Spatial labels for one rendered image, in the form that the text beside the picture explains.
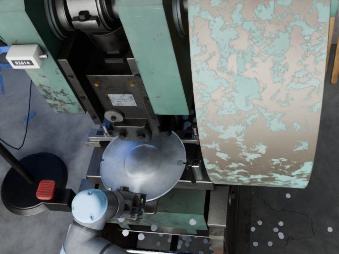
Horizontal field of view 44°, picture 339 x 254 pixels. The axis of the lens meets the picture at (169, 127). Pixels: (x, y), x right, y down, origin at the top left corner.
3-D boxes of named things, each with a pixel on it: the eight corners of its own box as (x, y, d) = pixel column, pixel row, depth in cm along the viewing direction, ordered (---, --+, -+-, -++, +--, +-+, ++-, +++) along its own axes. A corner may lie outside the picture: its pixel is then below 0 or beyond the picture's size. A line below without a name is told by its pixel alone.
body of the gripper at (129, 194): (143, 219, 119) (127, 223, 108) (115, 214, 122) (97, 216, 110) (148, 193, 120) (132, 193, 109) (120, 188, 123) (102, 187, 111)
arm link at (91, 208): (62, 217, 96) (76, 183, 97) (85, 215, 107) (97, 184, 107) (91, 232, 94) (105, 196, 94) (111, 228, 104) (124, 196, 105)
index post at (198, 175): (203, 179, 139) (199, 165, 132) (194, 179, 140) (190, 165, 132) (204, 172, 141) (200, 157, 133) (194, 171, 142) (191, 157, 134)
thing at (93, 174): (214, 190, 143) (213, 182, 138) (91, 183, 153) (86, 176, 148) (221, 118, 159) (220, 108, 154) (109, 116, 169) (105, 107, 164)
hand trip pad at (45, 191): (59, 207, 146) (50, 198, 139) (43, 206, 147) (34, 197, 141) (64, 189, 149) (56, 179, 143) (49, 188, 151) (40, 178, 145)
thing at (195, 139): (224, 151, 144) (222, 135, 135) (176, 149, 148) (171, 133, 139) (225, 136, 147) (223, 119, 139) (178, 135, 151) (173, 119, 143)
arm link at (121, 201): (89, 216, 106) (95, 185, 107) (97, 216, 111) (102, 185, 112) (116, 223, 104) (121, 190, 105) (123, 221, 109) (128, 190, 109)
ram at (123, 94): (158, 146, 128) (134, 84, 104) (112, 144, 131) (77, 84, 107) (167, 100, 137) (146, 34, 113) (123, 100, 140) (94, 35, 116)
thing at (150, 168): (91, 200, 134) (90, 199, 134) (111, 124, 149) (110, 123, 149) (179, 205, 127) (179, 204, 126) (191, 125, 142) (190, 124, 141)
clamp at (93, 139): (130, 148, 152) (122, 132, 143) (87, 146, 155) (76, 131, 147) (133, 134, 155) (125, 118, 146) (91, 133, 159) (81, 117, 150)
